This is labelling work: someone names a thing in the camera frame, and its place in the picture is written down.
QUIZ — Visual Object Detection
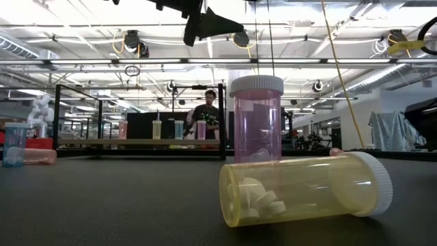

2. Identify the person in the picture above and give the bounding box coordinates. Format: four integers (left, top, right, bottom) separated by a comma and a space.
184, 89, 220, 140

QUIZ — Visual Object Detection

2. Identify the grey cloth cover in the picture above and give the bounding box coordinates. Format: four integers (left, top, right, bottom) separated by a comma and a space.
367, 110, 427, 152

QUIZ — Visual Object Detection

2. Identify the yellow label tag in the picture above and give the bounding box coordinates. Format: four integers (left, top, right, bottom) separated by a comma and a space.
386, 40, 427, 56

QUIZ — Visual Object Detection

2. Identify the black partition panel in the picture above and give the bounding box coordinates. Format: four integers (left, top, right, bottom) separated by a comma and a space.
125, 111, 189, 139

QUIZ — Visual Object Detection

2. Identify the long ceiling light strip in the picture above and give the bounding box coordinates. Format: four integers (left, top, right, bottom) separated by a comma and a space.
0, 57, 437, 66

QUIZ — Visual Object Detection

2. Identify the red box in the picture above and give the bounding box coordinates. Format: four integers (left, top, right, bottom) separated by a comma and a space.
25, 137, 56, 150

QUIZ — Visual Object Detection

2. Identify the blue medicine bottle white cap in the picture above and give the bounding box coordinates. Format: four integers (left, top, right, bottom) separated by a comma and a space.
1, 122, 29, 168

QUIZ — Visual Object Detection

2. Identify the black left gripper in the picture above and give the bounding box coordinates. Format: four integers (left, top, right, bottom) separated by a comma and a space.
146, 0, 245, 48

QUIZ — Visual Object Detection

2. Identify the black camera rig frame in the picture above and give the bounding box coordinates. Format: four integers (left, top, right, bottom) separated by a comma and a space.
170, 83, 227, 113

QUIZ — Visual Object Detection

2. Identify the silver ventilation duct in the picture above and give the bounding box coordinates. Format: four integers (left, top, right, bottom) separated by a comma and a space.
0, 33, 61, 62
336, 40, 437, 98

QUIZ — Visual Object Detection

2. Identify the black hanging cable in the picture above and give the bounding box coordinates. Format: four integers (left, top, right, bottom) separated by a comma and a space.
253, 0, 259, 77
265, 0, 276, 77

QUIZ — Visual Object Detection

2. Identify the yellow medicine bottle white cap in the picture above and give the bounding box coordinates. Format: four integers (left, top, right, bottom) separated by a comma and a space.
152, 120, 163, 140
218, 151, 394, 228

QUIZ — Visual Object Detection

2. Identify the yellow hanging cable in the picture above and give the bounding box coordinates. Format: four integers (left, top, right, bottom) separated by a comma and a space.
320, 0, 366, 150

